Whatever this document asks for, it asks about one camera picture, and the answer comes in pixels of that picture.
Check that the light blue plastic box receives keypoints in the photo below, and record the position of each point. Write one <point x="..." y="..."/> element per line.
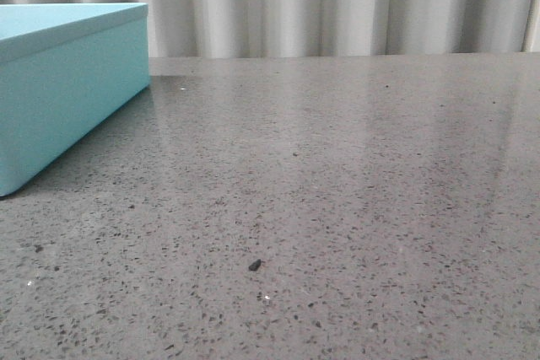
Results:
<point x="65" y="67"/>

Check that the small black debris piece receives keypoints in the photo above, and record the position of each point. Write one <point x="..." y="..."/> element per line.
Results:
<point x="254" y="266"/>

